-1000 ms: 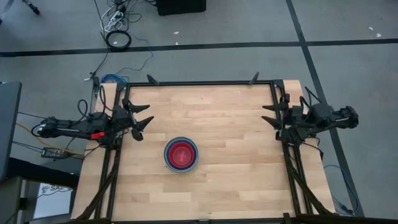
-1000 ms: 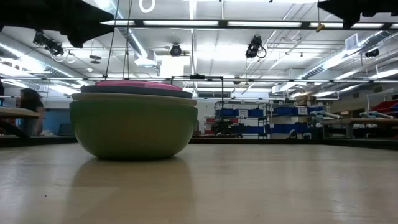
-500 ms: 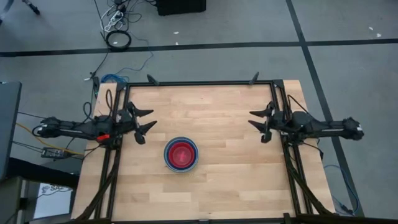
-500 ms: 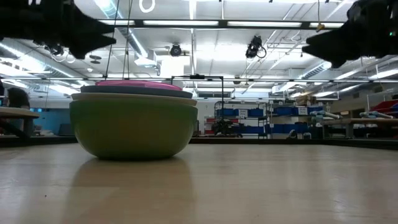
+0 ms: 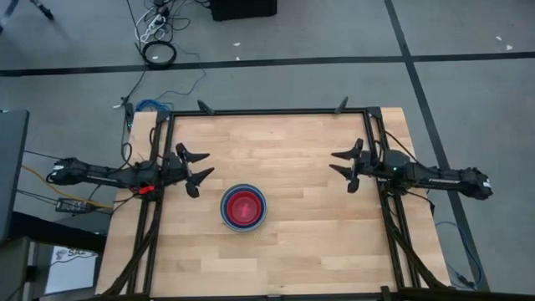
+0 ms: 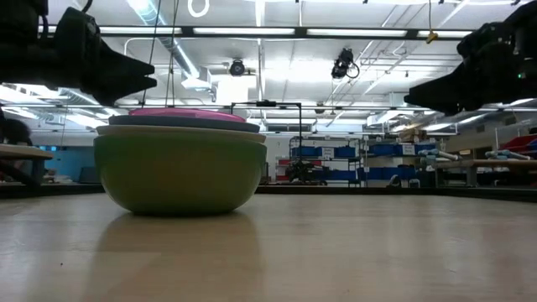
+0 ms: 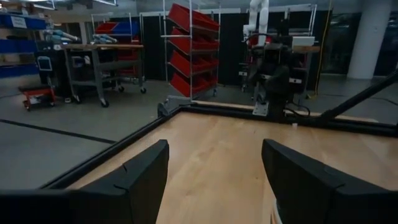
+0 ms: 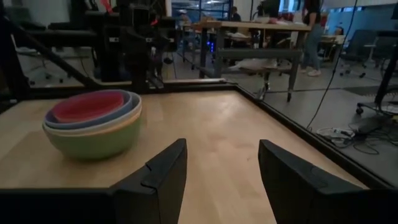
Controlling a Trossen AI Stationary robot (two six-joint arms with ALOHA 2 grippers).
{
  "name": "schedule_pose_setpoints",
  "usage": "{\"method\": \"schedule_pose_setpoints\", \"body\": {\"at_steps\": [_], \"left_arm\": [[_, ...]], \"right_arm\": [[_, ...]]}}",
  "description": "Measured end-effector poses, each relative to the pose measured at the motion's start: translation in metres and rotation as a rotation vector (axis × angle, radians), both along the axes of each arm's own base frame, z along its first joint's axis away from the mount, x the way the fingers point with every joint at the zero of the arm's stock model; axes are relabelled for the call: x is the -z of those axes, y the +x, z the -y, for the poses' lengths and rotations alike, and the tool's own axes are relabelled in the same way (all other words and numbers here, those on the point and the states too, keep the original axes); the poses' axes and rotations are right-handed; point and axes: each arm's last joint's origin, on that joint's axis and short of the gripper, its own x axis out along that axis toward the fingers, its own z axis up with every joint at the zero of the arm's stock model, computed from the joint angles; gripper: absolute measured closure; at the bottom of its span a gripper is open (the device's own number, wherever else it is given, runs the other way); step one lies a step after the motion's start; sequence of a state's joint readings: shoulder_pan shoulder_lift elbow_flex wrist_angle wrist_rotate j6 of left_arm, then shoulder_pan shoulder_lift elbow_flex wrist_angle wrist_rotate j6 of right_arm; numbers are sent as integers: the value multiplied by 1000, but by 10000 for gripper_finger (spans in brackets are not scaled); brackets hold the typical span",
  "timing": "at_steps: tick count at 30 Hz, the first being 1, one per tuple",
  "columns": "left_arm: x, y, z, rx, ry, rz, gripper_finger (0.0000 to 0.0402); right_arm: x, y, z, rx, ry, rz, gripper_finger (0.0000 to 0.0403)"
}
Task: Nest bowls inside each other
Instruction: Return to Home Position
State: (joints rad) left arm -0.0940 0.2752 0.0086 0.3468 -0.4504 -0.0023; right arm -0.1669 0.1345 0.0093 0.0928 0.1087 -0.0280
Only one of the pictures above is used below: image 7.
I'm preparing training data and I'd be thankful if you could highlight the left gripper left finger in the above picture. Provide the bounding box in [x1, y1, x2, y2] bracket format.
[0, 139, 170, 224]

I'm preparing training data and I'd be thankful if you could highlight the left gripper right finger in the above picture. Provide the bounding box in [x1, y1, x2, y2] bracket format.
[261, 138, 398, 224]

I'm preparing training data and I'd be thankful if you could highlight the red and blue bin shelf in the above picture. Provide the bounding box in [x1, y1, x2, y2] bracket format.
[90, 12, 142, 77]

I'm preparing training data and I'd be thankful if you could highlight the red low cart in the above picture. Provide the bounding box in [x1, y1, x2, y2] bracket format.
[18, 85, 57, 112]

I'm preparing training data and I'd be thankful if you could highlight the white framed screen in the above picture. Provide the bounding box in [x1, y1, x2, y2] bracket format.
[36, 55, 53, 72]

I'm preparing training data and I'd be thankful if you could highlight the grey wheeled workbench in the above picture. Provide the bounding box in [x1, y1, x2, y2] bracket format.
[60, 43, 147, 108]

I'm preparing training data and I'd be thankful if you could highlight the white box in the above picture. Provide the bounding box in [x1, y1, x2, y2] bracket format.
[290, 35, 317, 48]

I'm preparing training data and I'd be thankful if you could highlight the white round column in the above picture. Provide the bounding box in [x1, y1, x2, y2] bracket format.
[346, 0, 393, 80]

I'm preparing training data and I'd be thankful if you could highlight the red bin rack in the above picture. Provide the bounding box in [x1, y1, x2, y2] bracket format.
[160, 0, 222, 108]

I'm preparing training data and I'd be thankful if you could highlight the black frame clamp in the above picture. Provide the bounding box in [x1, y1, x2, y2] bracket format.
[157, 101, 171, 118]

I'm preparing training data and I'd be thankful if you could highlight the black aluminium table frame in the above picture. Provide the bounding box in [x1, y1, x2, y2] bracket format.
[39, 70, 398, 190]

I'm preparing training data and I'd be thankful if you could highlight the yellow hanging cable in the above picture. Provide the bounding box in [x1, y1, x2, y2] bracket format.
[313, 0, 333, 97]

